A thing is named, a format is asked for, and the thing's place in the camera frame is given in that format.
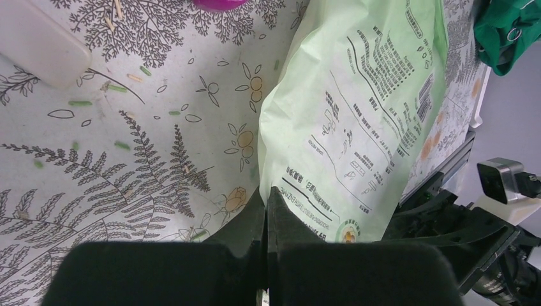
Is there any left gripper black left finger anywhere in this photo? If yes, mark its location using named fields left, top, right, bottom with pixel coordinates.
left=42, top=191, right=265, bottom=305

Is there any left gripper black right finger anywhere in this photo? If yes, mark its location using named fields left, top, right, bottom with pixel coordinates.
left=267, top=187, right=463, bottom=305

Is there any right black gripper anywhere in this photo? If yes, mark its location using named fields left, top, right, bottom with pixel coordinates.
left=383, top=189, right=540, bottom=305

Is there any green cat litter bag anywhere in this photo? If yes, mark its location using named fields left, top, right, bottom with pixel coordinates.
left=258, top=1, right=448, bottom=243

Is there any purple litter scoop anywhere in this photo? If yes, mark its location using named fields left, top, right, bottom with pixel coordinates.
left=193, top=0, right=248, bottom=12

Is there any teal cat litter box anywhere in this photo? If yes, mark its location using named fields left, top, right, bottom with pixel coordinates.
left=1, top=1, right=93, bottom=89

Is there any floral patterned mat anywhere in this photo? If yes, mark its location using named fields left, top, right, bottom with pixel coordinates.
left=0, top=0, right=491, bottom=306

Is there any green jersey with orange logo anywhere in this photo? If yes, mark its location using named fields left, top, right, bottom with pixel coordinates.
left=473, top=0, right=540, bottom=77

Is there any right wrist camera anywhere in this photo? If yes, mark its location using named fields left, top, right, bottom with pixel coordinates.
left=477, top=157, right=540, bottom=204

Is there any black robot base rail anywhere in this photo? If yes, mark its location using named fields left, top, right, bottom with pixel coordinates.
left=398, top=130, right=476, bottom=208

